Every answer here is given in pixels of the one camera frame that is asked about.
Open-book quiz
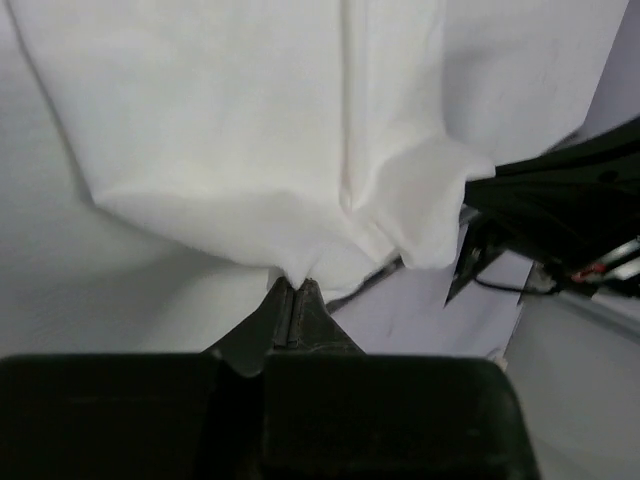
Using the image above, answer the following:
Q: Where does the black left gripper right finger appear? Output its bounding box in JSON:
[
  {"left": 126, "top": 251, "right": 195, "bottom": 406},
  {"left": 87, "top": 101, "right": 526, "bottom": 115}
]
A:
[{"left": 292, "top": 279, "right": 363, "bottom": 354}]

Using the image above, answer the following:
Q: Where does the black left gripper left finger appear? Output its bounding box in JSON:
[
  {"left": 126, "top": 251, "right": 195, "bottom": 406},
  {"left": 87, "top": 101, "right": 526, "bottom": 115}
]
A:
[{"left": 204, "top": 278, "right": 295, "bottom": 378}]

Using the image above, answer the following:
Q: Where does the white t-shirt with robot print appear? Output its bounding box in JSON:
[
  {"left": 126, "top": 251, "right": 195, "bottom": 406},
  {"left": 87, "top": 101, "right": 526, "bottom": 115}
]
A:
[{"left": 9, "top": 1, "right": 626, "bottom": 295}]

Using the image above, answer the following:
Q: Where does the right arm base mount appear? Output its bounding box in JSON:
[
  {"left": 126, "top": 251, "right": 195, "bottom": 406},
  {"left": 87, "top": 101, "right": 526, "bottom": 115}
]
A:
[{"left": 447, "top": 119, "right": 639, "bottom": 300}]

